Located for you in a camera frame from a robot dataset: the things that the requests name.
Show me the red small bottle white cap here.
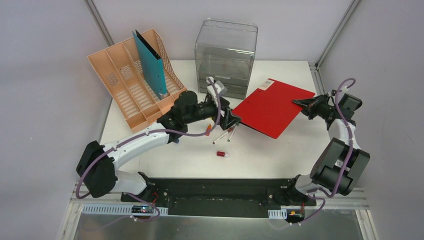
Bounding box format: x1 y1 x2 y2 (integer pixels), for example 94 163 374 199
216 151 230 158

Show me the aluminium frame rail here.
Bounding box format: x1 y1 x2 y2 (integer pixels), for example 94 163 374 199
69 181 170 217

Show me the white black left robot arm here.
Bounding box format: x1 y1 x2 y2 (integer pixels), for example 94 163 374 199
75 90 241 203

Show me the teal folder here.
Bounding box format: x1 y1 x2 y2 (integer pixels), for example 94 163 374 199
132 30 168 100

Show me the white marker brown cap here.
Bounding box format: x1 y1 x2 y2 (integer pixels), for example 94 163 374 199
212 127 234 145

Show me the peach plastic file organizer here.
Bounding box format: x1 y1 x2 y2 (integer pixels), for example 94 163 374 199
87 29 186 133

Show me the red folder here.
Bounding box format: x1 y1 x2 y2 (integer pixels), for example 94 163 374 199
232 78 316 139

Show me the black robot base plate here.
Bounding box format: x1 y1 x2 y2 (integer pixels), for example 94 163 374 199
138 178 317 218

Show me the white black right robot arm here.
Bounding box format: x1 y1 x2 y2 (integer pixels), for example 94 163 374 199
283 93 371 205

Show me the red orange small bottle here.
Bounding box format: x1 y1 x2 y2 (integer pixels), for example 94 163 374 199
204 124 212 136

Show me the smoked clear drawer box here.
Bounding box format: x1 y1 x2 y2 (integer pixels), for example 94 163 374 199
194 18 259 99

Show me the white marker green cap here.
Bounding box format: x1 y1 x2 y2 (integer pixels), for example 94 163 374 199
227 123 239 142

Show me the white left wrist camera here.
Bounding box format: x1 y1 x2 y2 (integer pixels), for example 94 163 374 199
206 76 228 97

